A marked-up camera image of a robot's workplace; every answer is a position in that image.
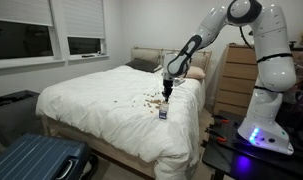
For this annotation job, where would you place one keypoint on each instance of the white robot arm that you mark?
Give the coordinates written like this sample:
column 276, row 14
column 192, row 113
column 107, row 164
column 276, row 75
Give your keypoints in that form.
column 276, row 71

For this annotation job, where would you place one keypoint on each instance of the blue hard suitcase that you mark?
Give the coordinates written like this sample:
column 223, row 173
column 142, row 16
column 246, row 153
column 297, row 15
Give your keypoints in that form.
column 39, row 157

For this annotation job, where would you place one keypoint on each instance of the black clamp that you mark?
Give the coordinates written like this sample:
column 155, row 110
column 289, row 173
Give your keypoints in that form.
column 219, row 137

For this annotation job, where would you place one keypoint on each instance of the dark grey pillow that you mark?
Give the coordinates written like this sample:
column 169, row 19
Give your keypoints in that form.
column 144, row 65

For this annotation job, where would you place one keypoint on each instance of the black robot table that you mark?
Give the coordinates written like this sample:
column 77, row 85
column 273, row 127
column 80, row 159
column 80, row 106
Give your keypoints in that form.
column 237, row 159

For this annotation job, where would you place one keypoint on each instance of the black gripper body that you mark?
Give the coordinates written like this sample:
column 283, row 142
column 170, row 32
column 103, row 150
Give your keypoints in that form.
column 167, row 84

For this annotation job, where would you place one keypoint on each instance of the orange handled clamp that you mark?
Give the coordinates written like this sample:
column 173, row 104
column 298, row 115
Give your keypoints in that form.
column 219, row 117

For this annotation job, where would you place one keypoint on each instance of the white quilted duvet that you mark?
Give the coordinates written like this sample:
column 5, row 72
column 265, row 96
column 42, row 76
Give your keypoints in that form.
column 117, row 106

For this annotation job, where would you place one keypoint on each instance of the white window blind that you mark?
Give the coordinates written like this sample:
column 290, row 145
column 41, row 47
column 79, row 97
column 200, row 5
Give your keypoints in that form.
column 84, row 18
column 36, row 12

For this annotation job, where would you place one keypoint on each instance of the wooden dresser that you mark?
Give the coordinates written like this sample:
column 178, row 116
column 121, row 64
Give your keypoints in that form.
column 237, row 79

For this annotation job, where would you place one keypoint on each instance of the pink pillow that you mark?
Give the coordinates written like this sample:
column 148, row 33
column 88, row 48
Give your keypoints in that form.
column 195, row 73

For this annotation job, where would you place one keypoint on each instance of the dark grey ottoman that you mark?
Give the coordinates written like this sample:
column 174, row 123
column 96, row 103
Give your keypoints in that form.
column 18, row 116

